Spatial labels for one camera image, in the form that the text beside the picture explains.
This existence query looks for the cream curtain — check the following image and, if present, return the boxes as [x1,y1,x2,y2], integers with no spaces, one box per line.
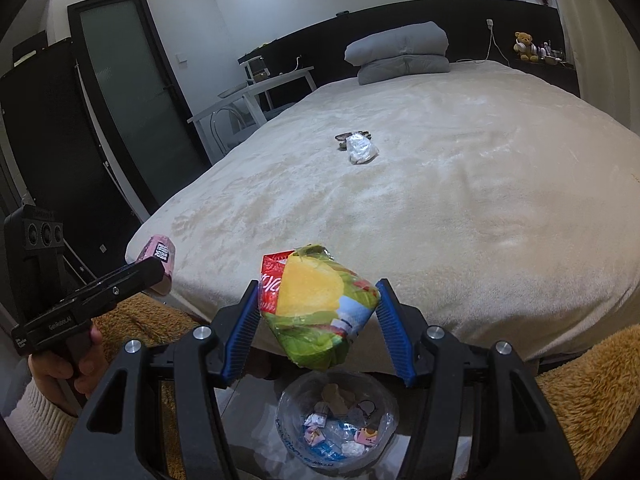
[556,0,640,132]

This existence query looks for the grey cushioned chair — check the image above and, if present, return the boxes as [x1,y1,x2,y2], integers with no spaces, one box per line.
[208,102,296,154]

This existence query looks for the dark frosted glass door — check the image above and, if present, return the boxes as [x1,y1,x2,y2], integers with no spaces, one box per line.
[67,0,212,214]

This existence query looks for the black hair tie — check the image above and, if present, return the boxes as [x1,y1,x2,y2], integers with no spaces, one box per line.
[333,129,372,151]

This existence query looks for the white knit sleeve forearm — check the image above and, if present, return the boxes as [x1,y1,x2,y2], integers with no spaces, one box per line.
[4,379,77,479]

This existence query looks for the folded grey duvet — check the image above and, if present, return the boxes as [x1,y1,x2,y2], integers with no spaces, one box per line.
[344,21,450,86]

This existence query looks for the brown fuzzy trousers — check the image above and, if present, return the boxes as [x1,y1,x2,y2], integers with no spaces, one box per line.
[94,294,639,479]

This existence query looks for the cream plush bed blanket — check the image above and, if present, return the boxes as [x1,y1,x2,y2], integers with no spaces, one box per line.
[126,62,639,360]

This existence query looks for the pink eyelash box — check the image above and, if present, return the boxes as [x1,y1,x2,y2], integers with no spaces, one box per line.
[136,234,176,296]

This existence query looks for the left bare hand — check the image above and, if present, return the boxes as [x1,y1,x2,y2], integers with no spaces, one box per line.
[28,324,108,415]

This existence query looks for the brown teddy bear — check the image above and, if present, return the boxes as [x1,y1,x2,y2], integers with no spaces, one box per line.
[513,32,539,63]

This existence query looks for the white side table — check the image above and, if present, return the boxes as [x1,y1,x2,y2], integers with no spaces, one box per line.
[188,66,317,164]

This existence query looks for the black headboard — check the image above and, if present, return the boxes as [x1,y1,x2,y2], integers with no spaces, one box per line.
[239,0,580,96]

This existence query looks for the clear plastic trash bin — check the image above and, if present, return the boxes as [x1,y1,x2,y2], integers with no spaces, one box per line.
[276,370,399,476]

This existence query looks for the clear plastic wrapper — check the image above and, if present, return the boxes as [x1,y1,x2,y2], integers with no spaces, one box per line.
[345,132,378,165]

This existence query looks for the small pink box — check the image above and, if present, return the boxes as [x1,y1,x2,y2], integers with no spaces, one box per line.
[354,427,378,448]

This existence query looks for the colourful snack wrapper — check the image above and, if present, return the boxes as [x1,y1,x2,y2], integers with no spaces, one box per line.
[259,244,380,370]

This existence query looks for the white charging cable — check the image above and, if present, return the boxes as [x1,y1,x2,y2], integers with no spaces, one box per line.
[456,18,511,68]

